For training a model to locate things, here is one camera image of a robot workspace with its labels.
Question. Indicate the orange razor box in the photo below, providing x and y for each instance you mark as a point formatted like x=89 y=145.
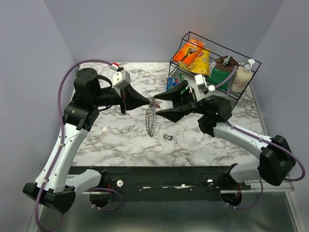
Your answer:
x=188 y=52

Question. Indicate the blue green small box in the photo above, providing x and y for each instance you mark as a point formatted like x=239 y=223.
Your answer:
x=172 y=82

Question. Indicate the aluminium extrusion rail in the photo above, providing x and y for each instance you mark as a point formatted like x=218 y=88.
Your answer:
x=277 y=187

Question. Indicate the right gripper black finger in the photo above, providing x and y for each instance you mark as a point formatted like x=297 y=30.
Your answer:
x=177 y=113
x=172 y=93

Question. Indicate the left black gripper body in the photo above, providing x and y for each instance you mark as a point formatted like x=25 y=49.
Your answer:
x=123 y=100

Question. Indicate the green brown paper bag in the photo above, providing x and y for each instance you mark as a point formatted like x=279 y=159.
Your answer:
x=221 y=68

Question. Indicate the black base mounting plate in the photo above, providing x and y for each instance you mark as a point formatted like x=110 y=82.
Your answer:
x=162 y=184

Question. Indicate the black wire shelf rack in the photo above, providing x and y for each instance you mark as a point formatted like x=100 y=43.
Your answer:
x=223 y=89

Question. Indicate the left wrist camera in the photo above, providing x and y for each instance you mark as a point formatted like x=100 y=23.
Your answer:
x=121 y=79

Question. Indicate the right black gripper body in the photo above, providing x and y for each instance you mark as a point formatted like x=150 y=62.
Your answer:
x=188 y=96

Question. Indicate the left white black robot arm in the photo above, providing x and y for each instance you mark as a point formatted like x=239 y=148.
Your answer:
x=92 y=91

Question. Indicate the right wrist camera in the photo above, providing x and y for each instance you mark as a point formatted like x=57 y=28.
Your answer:
x=201 y=88

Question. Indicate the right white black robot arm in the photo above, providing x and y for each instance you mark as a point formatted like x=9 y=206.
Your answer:
x=274 y=159

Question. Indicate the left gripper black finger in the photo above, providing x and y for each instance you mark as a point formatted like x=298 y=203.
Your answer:
x=132 y=96
x=132 y=104

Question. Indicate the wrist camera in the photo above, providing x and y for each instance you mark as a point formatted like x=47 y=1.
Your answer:
x=201 y=88
x=121 y=79

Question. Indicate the cream pump lotion bottle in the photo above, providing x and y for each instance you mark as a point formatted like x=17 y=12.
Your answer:
x=243 y=76

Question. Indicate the small silver key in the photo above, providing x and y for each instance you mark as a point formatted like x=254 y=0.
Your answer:
x=167 y=137

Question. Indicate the yellow chips bag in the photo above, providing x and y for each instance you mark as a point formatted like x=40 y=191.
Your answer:
x=201 y=64

